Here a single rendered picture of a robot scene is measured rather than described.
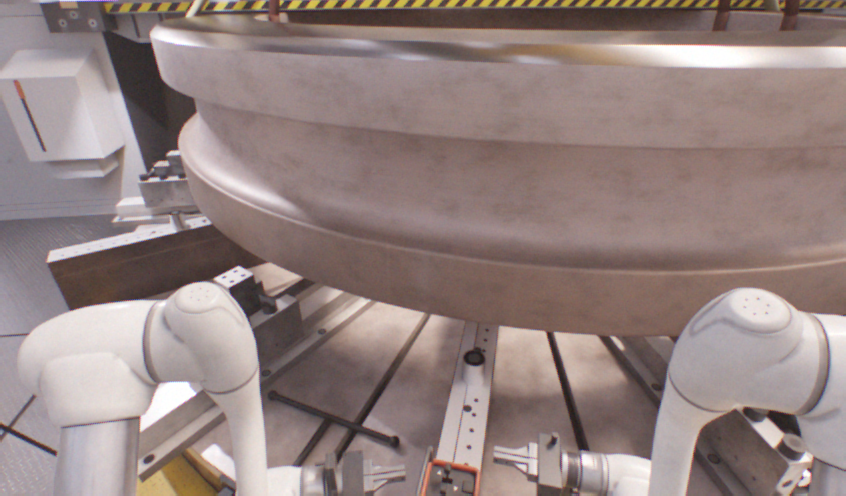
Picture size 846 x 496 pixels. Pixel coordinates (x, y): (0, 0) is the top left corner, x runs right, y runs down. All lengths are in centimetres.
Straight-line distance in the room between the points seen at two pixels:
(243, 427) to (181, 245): 211
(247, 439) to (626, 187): 125
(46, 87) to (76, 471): 403
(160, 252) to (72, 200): 257
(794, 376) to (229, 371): 77
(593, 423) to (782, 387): 148
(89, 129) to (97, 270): 185
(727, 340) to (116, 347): 82
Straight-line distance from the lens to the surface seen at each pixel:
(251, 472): 99
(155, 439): 211
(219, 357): 76
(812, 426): 75
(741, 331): 64
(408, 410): 204
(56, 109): 466
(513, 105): 125
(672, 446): 90
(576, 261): 150
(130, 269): 301
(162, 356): 77
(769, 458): 185
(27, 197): 564
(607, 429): 212
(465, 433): 151
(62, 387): 82
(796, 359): 68
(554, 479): 113
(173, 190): 385
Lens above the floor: 189
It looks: 29 degrees down
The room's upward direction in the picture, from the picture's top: straight up
